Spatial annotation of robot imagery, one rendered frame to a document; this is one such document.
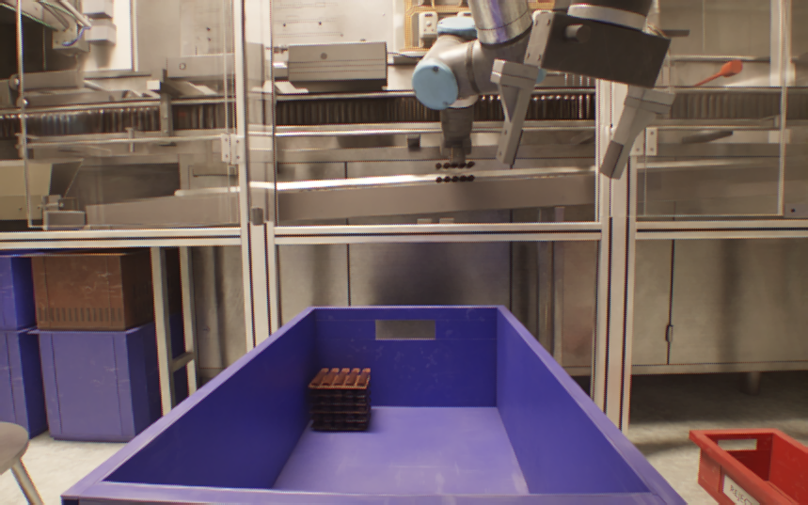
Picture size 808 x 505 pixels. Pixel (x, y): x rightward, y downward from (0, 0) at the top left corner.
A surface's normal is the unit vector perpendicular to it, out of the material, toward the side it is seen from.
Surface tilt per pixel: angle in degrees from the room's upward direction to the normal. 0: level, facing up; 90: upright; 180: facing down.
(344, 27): 90
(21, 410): 90
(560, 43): 114
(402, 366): 90
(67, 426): 90
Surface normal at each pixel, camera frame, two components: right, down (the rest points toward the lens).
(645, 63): 0.10, 0.47
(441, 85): -0.44, 0.72
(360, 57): -0.03, 0.07
